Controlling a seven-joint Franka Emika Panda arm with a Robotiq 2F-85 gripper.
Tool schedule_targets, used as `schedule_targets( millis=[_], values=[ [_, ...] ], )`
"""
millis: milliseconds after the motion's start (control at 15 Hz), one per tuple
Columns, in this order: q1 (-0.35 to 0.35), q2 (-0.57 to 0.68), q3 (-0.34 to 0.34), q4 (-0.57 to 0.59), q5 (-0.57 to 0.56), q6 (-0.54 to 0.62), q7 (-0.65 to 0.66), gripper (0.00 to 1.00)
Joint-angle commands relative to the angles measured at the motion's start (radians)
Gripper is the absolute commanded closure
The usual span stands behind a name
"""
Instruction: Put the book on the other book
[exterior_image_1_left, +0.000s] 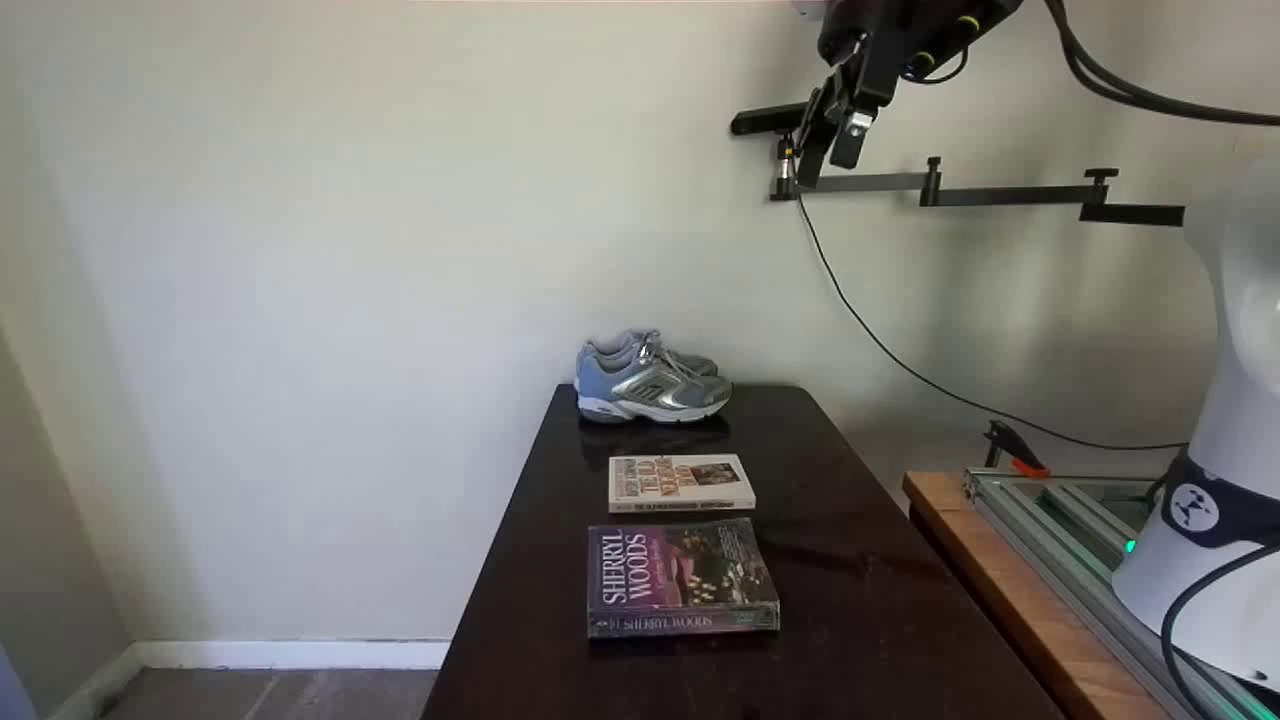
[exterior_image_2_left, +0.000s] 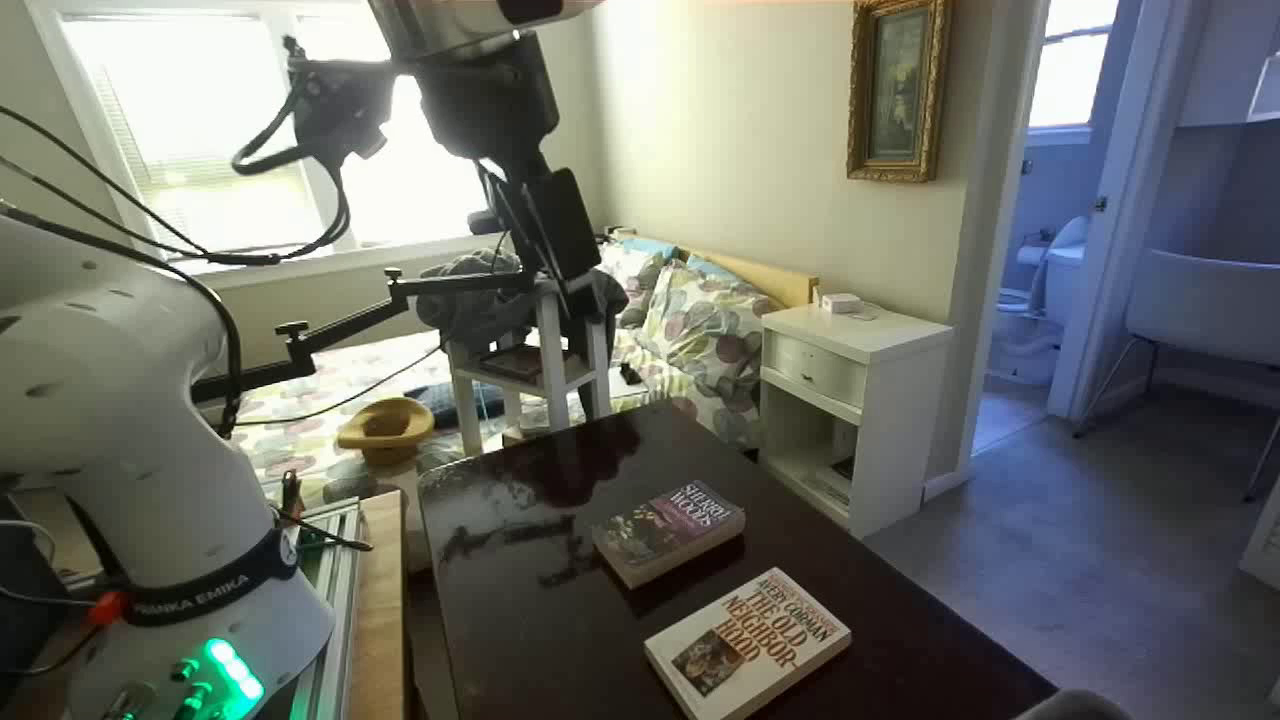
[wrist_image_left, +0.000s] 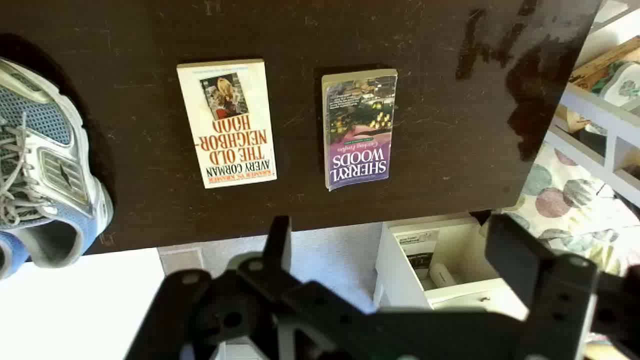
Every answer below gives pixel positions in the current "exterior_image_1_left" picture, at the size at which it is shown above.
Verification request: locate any white baseboard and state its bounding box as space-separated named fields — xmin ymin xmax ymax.
xmin=46 ymin=640 xmax=450 ymax=720

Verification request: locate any grey blue sneaker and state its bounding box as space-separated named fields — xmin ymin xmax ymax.
xmin=573 ymin=333 xmax=731 ymax=424

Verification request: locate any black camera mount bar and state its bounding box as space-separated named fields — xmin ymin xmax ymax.
xmin=728 ymin=105 xmax=1184 ymax=228

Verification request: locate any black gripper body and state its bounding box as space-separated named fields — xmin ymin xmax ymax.
xmin=815 ymin=0 xmax=1025 ymax=78

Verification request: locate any red black clamp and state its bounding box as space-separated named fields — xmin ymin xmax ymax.
xmin=984 ymin=419 xmax=1053 ymax=480

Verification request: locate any wooden board base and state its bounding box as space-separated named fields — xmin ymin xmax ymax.
xmin=901 ymin=471 xmax=1169 ymax=720

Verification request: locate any aluminium rail frame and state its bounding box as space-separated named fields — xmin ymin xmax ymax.
xmin=966 ymin=466 xmax=1280 ymax=720

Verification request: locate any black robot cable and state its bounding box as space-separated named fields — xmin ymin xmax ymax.
xmin=1040 ymin=0 xmax=1280 ymax=131

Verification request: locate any white paperback book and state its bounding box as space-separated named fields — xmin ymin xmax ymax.
xmin=609 ymin=451 xmax=758 ymax=511

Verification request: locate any thin black wall cable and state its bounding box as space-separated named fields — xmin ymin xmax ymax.
xmin=794 ymin=194 xmax=1193 ymax=455

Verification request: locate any dark paperback book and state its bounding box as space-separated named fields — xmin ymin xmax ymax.
xmin=583 ymin=517 xmax=779 ymax=640

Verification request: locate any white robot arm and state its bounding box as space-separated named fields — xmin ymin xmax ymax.
xmin=797 ymin=0 xmax=1280 ymax=689

